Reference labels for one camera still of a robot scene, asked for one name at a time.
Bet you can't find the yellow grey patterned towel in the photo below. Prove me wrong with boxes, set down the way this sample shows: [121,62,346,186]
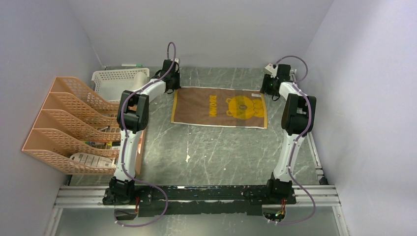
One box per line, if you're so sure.
[171,87,268,129]

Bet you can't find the white terry towel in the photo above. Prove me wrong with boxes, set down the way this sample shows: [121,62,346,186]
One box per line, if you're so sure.
[129,72,149,92]

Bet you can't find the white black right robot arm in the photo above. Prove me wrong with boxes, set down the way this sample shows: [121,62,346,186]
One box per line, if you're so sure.
[260,64,316,204]

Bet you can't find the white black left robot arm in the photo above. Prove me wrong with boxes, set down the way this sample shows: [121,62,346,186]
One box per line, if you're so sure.
[103,59,180,205]

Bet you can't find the white green marker pen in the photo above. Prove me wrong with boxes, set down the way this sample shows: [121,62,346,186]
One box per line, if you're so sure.
[121,63,143,67]

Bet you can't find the white perforated plastic basket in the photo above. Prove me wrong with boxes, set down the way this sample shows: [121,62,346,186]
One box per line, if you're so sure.
[91,68,149,102]

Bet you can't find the orange compartment organiser tray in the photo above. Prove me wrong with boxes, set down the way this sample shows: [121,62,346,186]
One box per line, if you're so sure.
[125,109,147,177]

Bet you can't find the orange mesh file rack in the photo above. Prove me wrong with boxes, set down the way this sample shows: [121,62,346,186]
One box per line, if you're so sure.
[22,77,120,175]

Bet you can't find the white packet in file rack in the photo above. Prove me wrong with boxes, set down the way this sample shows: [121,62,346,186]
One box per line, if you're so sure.
[69,152,117,168]

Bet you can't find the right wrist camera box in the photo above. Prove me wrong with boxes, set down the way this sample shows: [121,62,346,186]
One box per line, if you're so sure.
[264,63,277,77]

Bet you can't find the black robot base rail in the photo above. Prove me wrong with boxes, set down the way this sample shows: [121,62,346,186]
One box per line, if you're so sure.
[102,185,297,217]

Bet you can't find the aluminium frame rail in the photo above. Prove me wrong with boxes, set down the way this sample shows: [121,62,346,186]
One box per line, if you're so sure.
[44,185,349,236]

